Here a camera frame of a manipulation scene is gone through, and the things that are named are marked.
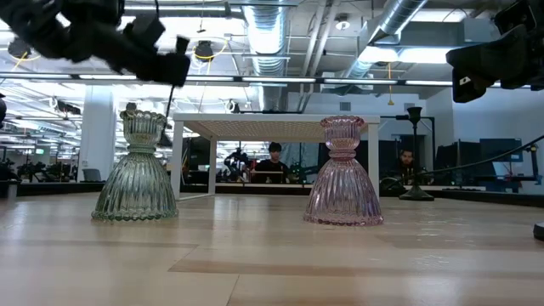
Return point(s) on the dark computer monitor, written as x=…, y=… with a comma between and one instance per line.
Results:
x=501, y=149

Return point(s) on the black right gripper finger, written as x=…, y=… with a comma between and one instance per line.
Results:
x=467, y=85

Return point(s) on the person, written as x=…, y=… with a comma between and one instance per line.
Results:
x=407, y=163
x=272, y=163

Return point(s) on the pink ribbed glass candlestick holder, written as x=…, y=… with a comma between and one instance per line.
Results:
x=343, y=187

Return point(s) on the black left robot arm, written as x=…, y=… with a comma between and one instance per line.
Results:
x=64, y=30

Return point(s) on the black stand with round base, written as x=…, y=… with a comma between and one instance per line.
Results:
x=415, y=170

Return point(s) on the black round object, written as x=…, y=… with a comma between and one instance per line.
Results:
x=540, y=231

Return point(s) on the black background robot arm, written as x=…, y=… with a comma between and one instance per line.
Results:
x=236, y=163

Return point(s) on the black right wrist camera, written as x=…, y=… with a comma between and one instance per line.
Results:
x=516, y=15

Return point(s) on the white building column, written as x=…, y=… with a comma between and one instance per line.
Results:
x=97, y=127

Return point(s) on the silver ventilation duct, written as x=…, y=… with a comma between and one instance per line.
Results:
x=382, y=30
x=265, y=38

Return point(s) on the green ribbed glass candlestick holder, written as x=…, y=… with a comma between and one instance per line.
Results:
x=138, y=183

